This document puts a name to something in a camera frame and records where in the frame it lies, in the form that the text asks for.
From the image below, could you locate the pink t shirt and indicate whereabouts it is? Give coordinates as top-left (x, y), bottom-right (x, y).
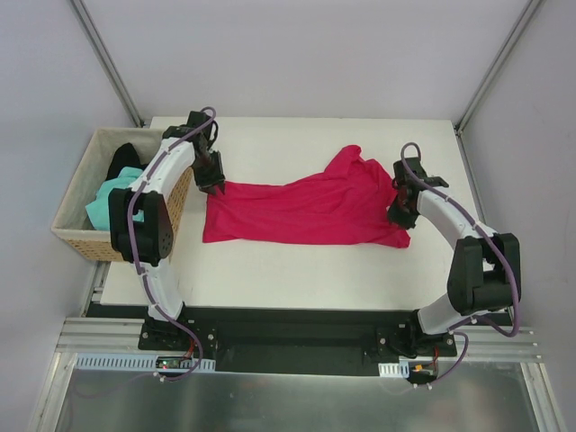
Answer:
top-left (202, 145), bottom-right (410, 249)

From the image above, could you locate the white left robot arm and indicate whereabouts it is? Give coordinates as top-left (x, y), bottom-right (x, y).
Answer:
top-left (108, 107), bottom-right (226, 350)

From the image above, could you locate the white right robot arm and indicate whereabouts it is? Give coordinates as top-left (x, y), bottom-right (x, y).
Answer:
top-left (388, 157), bottom-right (521, 356)

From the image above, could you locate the black t shirt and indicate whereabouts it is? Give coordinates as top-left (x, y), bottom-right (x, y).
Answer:
top-left (105, 142), bottom-right (147, 181)

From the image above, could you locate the teal t shirt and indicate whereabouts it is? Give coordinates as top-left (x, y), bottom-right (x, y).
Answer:
top-left (85, 166), bottom-right (143, 231)

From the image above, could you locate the wicker laundry basket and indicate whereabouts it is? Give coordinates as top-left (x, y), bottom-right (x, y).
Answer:
top-left (51, 128), bottom-right (194, 262)

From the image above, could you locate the right white cable duct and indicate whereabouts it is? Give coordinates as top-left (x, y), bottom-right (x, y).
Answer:
top-left (378, 361), bottom-right (410, 379)

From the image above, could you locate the white cable duct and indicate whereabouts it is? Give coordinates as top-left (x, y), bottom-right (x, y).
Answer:
top-left (76, 354), bottom-right (216, 374)
top-left (378, 361), bottom-right (410, 379)

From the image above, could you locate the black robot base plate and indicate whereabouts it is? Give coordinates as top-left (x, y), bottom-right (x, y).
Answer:
top-left (138, 307), bottom-right (456, 376)

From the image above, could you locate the left aluminium frame post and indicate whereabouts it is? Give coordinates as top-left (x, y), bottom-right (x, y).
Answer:
top-left (67, 0), bottom-right (145, 128)

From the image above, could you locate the aluminium frame post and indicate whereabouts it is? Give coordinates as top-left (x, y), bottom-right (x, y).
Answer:
top-left (67, 0), bottom-right (145, 128)
top-left (454, 0), bottom-right (545, 137)

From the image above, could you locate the left white cable duct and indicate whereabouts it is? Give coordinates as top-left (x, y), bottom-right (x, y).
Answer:
top-left (76, 354), bottom-right (216, 374)

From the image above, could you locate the right aluminium frame post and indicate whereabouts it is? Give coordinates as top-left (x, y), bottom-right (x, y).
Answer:
top-left (454, 0), bottom-right (545, 137)

